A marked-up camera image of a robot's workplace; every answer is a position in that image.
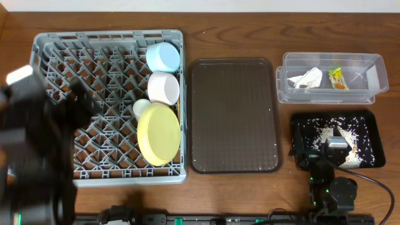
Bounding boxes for rice and food scraps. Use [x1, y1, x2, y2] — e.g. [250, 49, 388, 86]
[291, 116, 376, 169]

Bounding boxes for green yellow snack wrapper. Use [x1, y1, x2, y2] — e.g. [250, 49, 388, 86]
[329, 67, 348, 90]

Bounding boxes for white tissue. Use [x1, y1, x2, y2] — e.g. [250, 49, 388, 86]
[288, 67, 323, 89]

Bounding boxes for yellow plate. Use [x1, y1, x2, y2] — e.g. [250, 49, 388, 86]
[137, 103, 181, 166]

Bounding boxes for pink bowl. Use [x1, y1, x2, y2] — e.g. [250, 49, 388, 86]
[147, 71, 180, 106]

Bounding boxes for light blue bowl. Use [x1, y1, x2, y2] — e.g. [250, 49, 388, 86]
[146, 42, 180, 73]

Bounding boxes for cream white cup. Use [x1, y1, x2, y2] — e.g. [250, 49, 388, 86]
[132, 99, 151, 121]

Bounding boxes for wooden chopstick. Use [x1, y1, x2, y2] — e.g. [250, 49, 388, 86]
[177, 100, 181, 118]

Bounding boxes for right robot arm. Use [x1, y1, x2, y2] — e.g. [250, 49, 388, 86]
[289, 125, 358, 224]

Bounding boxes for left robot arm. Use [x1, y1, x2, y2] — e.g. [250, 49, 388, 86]
[1, 65, 100, 224]

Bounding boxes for black waste tray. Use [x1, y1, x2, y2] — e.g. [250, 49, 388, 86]
[290, 110, 386, 168]

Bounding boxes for grey dishwasher rack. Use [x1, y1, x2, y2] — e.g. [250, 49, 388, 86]
[30, 29, 188, 188]

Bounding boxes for clear plastic bin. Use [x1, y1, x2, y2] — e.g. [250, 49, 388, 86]
[276, 52, 389, 104]

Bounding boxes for dark brown serving tray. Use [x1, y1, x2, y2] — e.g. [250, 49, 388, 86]
[187, 57, 283, 174]

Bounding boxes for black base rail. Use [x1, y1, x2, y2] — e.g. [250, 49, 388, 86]
[74, 214, 375, 225]

